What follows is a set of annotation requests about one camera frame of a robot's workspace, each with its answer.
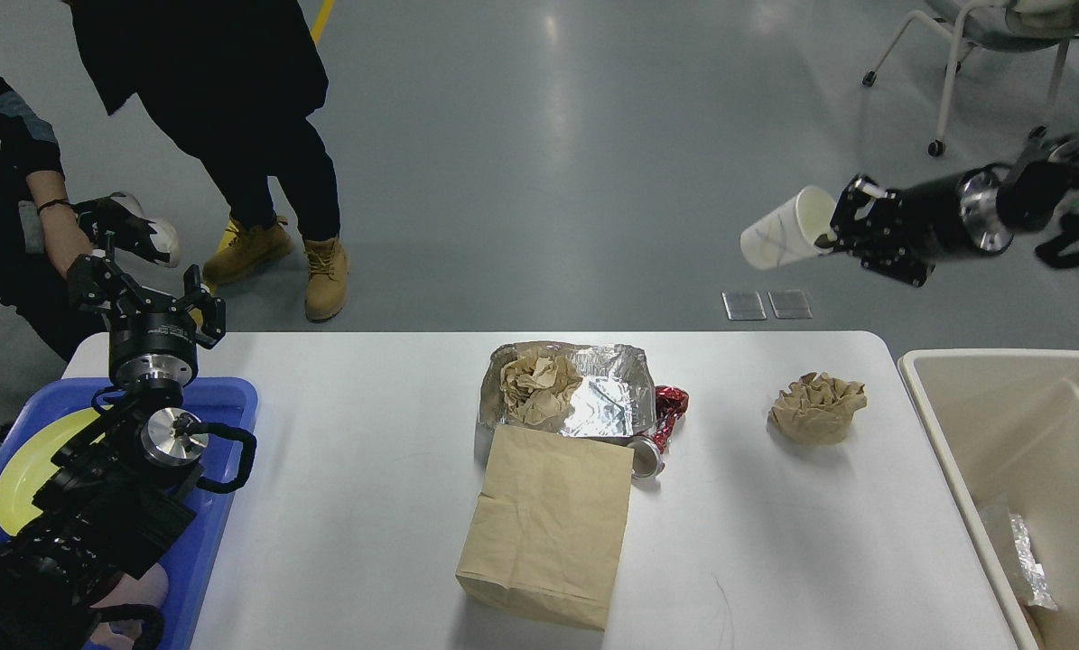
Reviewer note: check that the tan boot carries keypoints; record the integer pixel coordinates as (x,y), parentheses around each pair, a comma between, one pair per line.
(328,279)
(247,250)

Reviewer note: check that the crumpled brown paper ball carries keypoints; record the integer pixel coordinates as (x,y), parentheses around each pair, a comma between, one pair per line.
(817,409)

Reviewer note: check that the crumpled brown paper in tray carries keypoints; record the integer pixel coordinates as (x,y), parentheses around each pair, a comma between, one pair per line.
(538,387)

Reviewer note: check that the seated person in black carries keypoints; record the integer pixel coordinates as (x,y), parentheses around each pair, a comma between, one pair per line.
(40,237)

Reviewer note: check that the standing person in black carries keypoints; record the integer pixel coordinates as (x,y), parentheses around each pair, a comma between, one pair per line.
(233,83)

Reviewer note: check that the tan boot right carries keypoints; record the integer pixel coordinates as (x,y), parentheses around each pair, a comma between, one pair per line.
(328,279)

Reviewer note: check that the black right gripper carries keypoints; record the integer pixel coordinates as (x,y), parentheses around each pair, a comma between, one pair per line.
(955,217)

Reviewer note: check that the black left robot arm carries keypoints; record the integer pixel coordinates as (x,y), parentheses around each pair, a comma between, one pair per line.
(117,501)

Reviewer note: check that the foil container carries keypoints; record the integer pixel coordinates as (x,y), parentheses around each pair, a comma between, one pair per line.
(1010,539)

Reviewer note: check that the crushed red can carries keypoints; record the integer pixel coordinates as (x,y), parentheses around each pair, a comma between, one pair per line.
(649,447)

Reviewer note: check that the floor outlet plate right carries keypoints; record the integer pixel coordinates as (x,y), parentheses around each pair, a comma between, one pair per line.
(790,305)

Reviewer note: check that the white office chair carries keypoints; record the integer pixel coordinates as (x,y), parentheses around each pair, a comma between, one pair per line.
(1002,26)

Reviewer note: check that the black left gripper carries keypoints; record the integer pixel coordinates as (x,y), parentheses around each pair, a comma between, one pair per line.
(145,344)

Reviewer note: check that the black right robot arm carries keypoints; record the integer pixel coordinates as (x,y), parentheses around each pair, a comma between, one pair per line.
(1041,188)

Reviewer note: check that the yellow plastic plate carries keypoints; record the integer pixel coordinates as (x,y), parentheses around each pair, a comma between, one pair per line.
(30,467)

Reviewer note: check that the foil tray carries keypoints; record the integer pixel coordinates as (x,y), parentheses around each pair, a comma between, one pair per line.
(615,400)

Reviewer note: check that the tan boot left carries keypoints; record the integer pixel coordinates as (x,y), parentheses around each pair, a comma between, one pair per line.
(247,250)

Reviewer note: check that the floor outlet plate left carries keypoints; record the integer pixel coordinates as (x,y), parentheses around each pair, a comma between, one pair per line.
(743,306)

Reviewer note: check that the brown paper bag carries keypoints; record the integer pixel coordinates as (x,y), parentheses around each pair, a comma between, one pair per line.
(546,537)

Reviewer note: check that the white paper cup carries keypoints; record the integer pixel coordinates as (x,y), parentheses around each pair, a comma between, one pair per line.
(799,229)

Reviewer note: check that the beige waste bin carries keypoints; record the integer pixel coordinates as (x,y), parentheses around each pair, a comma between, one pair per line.
(1005,423)

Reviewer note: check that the floor outlet plate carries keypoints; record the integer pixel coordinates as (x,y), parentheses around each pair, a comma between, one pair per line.
(743,306)
(790,305)

